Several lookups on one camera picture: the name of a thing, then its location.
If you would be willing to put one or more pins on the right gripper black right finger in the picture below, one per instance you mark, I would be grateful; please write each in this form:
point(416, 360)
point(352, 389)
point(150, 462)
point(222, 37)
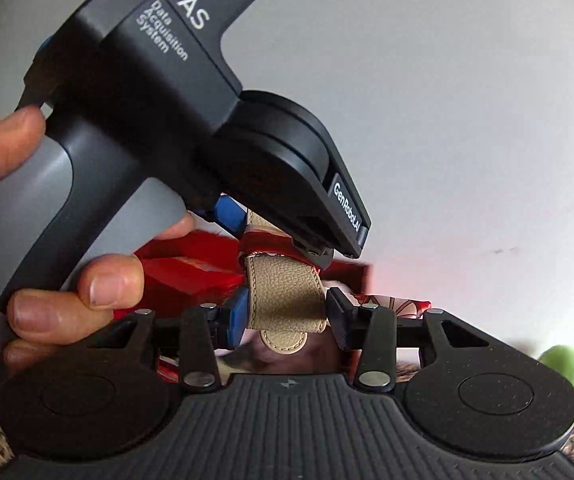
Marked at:
point(347, 321)

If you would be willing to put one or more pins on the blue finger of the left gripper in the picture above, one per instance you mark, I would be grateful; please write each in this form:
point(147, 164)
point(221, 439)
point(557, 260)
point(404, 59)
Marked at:
point(230, 216)

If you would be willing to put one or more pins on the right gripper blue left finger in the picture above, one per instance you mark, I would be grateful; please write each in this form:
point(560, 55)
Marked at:
point(229, 321)

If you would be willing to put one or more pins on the red storage box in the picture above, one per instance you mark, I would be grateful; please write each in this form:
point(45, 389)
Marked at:
point(206, 267)

